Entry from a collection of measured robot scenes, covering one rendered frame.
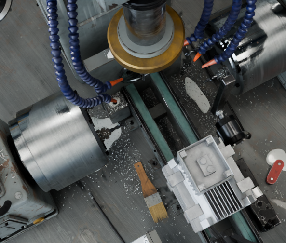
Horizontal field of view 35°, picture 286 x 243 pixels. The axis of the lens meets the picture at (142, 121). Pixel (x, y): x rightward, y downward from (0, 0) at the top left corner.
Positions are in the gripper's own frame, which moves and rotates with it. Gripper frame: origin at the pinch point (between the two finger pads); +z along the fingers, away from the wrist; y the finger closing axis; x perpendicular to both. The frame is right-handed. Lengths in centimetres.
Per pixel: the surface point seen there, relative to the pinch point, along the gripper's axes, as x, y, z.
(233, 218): 7.7, -9.2, 17.0
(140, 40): -52, -3, -2
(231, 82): -33.2, -19.7, 2.3
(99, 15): -61, -1, 27
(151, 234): -5.5, 14.2, 7.4
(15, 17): -73, 21, 77
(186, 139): -15.6, -9.1, 31.0
